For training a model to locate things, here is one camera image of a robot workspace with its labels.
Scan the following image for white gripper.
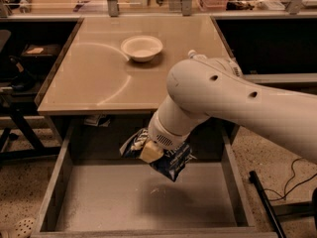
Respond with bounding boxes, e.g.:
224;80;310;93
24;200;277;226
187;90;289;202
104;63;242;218
140;112;188;164

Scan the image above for blue chip bag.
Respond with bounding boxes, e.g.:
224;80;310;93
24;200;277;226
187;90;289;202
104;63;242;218
120;128;193;181

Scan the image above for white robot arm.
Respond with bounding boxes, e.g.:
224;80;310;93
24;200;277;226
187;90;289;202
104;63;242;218
149;59;317;162

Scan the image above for open grey drawer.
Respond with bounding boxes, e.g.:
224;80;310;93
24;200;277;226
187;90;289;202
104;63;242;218
32;120;277;238

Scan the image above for beige counter cabinet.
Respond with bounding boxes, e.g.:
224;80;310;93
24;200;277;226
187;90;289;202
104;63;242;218
37;15;231;117

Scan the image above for white paper bowl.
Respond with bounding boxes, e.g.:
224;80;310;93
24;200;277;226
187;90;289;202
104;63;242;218
121;36;163;62

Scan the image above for black metal floor bar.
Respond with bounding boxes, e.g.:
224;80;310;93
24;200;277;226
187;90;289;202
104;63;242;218
249;171;286;238

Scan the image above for white plastic bottle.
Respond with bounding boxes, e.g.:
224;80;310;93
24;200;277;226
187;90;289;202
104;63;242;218
188;50;207;60

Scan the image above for white perforated clog shoe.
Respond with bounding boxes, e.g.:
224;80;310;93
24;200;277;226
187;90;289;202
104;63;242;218
0;218;36;238

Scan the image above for black box on shelf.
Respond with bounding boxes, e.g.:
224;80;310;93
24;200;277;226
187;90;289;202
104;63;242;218
21;44;61;61

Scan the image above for black cable on floor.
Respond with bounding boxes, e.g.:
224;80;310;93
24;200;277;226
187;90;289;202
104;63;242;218
264;157;317;202

